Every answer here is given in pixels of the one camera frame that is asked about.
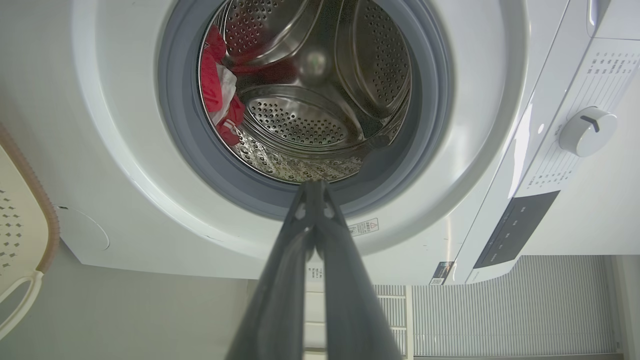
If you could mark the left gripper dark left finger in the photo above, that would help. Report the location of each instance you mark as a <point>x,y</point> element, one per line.
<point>275,300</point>

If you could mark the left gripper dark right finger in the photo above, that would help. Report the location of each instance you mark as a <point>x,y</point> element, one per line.
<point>355,310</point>

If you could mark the red and white basketball jersey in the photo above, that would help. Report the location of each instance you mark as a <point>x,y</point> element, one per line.
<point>210,85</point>

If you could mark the dark grey control panel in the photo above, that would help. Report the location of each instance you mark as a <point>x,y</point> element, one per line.
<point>515,230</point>

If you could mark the washing machine drum opening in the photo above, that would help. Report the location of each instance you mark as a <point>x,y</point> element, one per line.
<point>310,120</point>

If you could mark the cream perforated laundry basket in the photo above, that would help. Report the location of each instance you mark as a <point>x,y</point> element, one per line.
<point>20,220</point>

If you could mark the white control dial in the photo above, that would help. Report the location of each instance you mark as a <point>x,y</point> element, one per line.
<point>585,135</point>

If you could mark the small warning sticker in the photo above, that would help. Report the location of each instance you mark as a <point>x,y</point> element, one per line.
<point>363,227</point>

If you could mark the dark QR label sticker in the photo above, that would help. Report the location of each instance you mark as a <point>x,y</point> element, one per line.
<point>441,273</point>

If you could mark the grey rubber door seal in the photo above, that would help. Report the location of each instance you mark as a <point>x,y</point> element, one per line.
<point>180,125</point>

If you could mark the round white filter cover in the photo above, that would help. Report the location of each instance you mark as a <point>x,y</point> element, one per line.
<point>82,230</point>

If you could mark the white front-load washing machine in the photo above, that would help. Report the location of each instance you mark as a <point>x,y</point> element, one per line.
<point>125,125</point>

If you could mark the white detergent drawer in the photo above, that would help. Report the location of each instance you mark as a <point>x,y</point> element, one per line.
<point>620,20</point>

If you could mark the grey ribbed wall panel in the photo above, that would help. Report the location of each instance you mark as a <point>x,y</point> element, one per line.
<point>500,310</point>

